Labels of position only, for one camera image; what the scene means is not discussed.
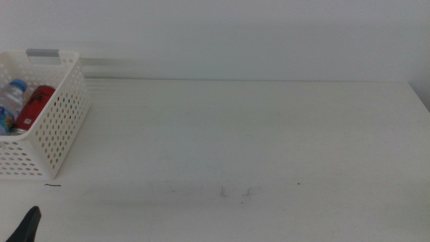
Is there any white perforated plastic basket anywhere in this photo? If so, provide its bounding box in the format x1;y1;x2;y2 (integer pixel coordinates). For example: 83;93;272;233
0;49;91;180

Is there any clear water bottle blue cap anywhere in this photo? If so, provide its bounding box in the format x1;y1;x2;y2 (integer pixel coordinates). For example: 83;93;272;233
0;79;29;136

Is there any red cola can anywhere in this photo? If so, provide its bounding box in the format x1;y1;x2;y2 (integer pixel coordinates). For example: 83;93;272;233
8;85;56;136

